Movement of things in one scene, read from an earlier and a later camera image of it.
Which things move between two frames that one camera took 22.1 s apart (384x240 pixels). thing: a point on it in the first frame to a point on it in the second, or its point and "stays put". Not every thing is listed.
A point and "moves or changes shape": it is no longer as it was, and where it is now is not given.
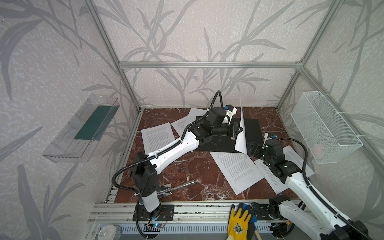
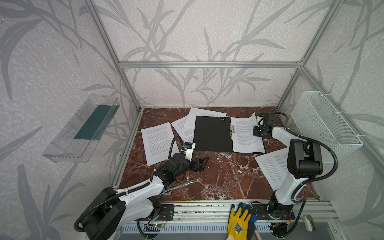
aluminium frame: [204, 213] stays put
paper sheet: [240, 170] to [243, 139]
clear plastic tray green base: [78, 138] stays put
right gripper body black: [256, 149] to [258, 130]
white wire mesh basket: [329, 135] stays put
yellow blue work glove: [241, 225] stays put
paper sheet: [155, 137] stays put
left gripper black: [234, 130] to [195, 164]
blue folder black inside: [252, 132] moves or changes shape
